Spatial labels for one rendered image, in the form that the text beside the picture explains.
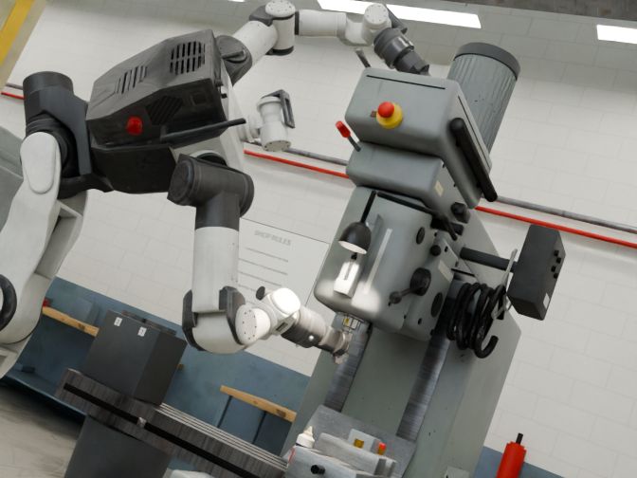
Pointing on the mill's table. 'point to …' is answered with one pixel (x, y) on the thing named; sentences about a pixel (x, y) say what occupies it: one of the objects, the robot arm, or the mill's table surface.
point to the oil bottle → (305, 439)
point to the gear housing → (405, 175)
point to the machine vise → (300, 464)
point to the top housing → (418, 120)
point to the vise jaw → (346, 452)
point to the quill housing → (379, 260)
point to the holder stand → (135, 356)
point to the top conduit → (473, 158)
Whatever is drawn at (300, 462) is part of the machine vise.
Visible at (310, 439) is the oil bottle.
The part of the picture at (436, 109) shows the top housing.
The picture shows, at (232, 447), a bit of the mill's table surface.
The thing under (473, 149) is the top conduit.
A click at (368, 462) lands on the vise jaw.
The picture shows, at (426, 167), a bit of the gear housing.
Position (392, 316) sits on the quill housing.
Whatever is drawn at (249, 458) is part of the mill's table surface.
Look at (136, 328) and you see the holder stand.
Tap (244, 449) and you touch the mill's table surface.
